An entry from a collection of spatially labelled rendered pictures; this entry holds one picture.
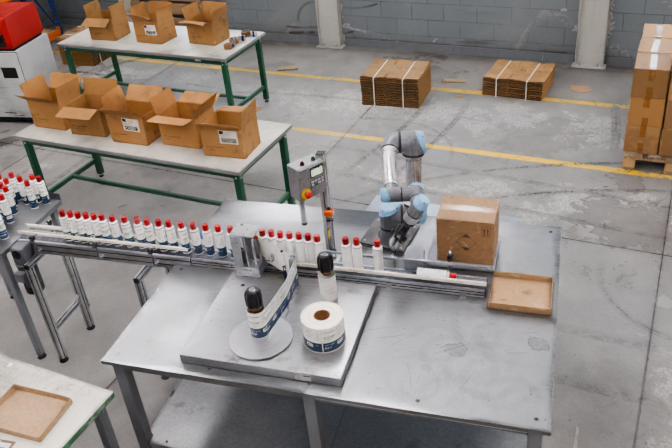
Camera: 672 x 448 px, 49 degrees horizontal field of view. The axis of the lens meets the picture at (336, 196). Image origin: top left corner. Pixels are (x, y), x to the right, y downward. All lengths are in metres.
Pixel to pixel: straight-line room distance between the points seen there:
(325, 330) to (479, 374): 0.71
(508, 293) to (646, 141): 3.07
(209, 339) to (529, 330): 1.53
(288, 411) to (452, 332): 1.07
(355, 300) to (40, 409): 1.56
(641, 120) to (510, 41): 2.79
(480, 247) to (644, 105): 2.90
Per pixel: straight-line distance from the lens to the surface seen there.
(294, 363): 3.43
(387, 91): 7.76
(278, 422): 4.10
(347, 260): 3.87
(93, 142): 6.11
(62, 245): 4.68
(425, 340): 3.56
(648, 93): 6.43
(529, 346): 3.56
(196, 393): 4.36
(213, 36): 7.73
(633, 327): 5.03
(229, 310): 3.79
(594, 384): 4.61
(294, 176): 3.71
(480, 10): 8.88
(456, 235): 3.90
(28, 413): 3.74
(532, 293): 3.84
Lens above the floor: 3.24
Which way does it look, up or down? 31 degrees down
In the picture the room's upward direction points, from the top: 6 degrees counter-clockwise
